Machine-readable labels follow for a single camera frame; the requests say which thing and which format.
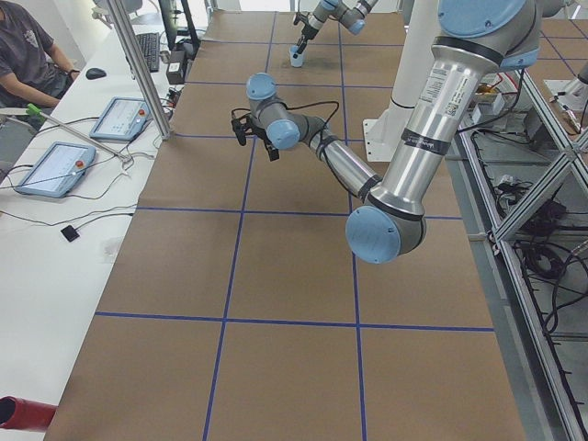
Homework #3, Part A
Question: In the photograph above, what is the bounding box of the metal rod green handle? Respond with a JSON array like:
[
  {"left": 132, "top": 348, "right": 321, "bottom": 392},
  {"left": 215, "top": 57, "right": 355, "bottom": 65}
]
[{"left": 1, "top": 104, "right": 132, "bottom": 164}]

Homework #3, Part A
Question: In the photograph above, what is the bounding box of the black power supply box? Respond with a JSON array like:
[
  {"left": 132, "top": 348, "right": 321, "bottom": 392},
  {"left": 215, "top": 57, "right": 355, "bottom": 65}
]
[{"left": 166, "top": 51, "right": 187, "bottom": 85}]

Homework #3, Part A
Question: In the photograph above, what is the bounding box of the teach pendant tablet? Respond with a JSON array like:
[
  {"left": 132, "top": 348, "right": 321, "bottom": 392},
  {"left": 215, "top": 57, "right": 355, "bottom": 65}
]
[
  {"left": 89, "top": 96, "right": 152, "bottom": 142},
  {"left": 15, "top": 141, "right": 96, "bottom": 198}
]

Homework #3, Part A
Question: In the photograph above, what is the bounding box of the aluminium frame post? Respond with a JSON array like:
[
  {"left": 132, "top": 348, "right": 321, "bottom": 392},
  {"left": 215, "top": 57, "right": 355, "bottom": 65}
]
[{"left": 107, "top": 0, "right": 171, "bottom": 141}]

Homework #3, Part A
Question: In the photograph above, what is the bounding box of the far teach pendant tablet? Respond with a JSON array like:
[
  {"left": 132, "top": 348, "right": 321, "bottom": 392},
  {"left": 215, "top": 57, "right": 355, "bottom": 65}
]
[{"left": 89, "top": 96, "right": 152, "bottom": 142}]

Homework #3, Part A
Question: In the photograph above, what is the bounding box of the light blue paper cup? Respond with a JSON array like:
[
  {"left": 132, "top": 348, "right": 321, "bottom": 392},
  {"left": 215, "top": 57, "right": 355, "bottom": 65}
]
[{"left": 289, "top": 45, "right": 304, "bottom": 68}]

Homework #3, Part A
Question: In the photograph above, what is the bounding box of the red cylinder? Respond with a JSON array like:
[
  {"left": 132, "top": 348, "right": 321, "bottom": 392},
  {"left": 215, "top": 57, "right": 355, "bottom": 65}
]
[{"left": 1, "top": 396, "right": 57, "bottom": 433}]

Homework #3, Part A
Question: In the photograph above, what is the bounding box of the black keyboard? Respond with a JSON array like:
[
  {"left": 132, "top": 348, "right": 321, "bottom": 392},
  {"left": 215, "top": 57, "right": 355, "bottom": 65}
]
[{"left": 135, "top": 32, "right": 160, "bottom": 73}]

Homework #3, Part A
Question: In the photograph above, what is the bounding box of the black computer mouse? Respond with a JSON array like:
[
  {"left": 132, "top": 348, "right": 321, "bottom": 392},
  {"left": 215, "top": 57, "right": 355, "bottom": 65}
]
[{"left": 85, "top": 68, "right": 107, "bottom": 80}]

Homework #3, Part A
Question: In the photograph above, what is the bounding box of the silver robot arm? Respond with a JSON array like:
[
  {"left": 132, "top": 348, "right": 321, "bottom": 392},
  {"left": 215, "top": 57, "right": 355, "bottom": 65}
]
[
  {"left": 292, "top": 0, "right": 379, "bottom": 60},
  {"left": 232, "top": 1, "right": 562, "bottom": 264}
]

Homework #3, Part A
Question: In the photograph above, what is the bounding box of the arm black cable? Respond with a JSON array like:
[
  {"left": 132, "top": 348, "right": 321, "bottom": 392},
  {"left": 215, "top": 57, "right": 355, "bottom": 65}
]
[{"left": 230, "top": 99, "right": 341, "bottom": 148}]

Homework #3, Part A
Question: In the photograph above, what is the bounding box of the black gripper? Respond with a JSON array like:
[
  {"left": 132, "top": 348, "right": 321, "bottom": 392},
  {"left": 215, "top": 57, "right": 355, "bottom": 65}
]
[
  {"left": 253, "top": 127, "right": 279, "bottom": 161},
  {"left": 295, "top": 20, "right": 319, "bottom": 58}
]

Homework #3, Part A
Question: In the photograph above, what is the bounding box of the seated person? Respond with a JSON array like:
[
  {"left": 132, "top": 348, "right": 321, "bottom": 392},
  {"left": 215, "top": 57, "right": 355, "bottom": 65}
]
[{"left": 1, "top": 1, "right": 80, "bottom": 110}]

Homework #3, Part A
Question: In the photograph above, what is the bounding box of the white camera pole base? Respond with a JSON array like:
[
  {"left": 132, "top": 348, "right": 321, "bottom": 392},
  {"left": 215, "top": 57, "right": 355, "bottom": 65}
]
[{"left": 363, "top": 0, "right": 440, "bottom": 163}]

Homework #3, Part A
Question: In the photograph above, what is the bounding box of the near teach pendant tablet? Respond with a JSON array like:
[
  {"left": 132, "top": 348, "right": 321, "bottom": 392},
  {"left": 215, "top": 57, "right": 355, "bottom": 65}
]
[{"left": 15, "top": 141, "right": 96, "bottom": 198}]

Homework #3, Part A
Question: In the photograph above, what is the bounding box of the small black square pad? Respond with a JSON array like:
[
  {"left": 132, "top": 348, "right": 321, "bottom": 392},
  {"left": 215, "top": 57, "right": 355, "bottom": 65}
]
[{"left": 61, "top": 225, "right": 80, "bottom": 243}]

